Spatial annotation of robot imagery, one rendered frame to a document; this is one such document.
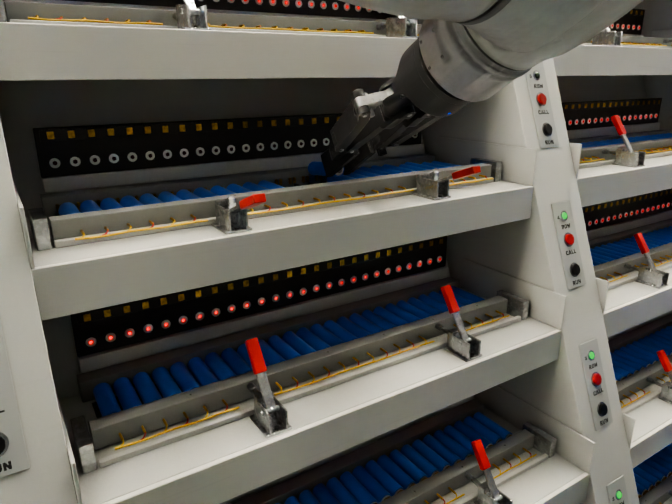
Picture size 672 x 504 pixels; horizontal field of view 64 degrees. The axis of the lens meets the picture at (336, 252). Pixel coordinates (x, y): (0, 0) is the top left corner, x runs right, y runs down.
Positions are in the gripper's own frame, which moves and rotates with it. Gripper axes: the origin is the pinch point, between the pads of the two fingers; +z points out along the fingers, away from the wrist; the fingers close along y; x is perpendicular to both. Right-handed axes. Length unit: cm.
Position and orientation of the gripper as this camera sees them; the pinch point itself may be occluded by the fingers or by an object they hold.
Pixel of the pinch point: (347, 154)
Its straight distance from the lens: 66.7
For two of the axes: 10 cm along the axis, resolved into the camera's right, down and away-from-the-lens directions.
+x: 2.7, 9.5, -1.4
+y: -8.5, 1.7, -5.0
